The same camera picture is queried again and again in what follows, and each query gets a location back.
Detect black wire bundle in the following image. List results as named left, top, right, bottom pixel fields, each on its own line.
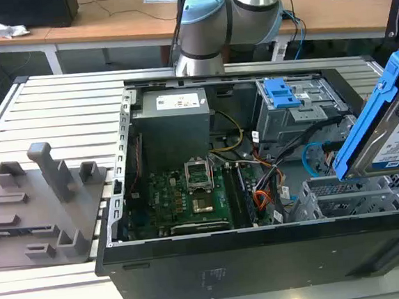
left=249, top=115, right=351, bottom=201

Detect blue plastic drive latch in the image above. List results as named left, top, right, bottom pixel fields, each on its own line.
left=264, top=76, right=304, bottom=112

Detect green motherboard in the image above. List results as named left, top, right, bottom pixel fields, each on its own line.
left=123, top=159, right=274, bottom=240

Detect metal socket cover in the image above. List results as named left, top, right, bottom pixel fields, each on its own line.
left=183, top=158, right=214, bottom=194

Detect CPU socket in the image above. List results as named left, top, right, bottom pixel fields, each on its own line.
left=189, top=194, right=216, bottom=216

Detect orange wires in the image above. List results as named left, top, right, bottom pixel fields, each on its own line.
left=253, top=188, right=276, bottom=219

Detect yellow wires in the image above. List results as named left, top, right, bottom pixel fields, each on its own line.
left=205, top=109, right=247, bottom=153

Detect black expansion slot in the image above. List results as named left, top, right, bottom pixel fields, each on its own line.
left=169, top=218, right=230, bottom=236

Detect silver drive cage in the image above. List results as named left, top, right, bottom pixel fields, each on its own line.
left=251, top=70, right=356, bottom=155

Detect hard disk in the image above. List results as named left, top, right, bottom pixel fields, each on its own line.
left=323, top=43, right=399, bottom=184

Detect RAM stick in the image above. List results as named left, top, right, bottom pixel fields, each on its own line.
left=236, top=165, right=260, bottom=228

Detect silver disk bay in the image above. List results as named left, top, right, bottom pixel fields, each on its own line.
left=285, top=170, right=399, bottom=224

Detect crumpled white paper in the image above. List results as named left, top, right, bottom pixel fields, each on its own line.
left=0, top=15, right=31, bottom=39

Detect grey wire bundle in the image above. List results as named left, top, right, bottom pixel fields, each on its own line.
left=209, top=153, right=276, bottom=173

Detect blue hanging cable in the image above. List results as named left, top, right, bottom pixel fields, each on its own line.
left=286, top=6, right=311, bottom=60

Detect grey power supply unit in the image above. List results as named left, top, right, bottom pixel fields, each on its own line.
left=127, top=86, right=216, bottom=174

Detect wooden desk white frame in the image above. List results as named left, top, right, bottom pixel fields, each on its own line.
left=0, top=0, right=399, bottom=86

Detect grey parts rack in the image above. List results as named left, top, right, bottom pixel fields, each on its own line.
left=0, top=135, right=116, bottom=271

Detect black box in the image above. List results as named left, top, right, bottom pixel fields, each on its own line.
left=0, top=0, right=81, bottom=33

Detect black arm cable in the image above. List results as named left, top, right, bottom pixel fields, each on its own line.
left=167, top=0, right=198, bottom=68

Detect red yellow black disk wire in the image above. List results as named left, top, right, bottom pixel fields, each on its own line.
left=320, top=139, right=341, bottom=167

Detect blue disk wire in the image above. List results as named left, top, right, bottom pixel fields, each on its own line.
left=299, top=139, right=341, bottom=181

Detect black PC case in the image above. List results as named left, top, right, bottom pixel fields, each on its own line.
left=79, top=55, right=399, bottom=299

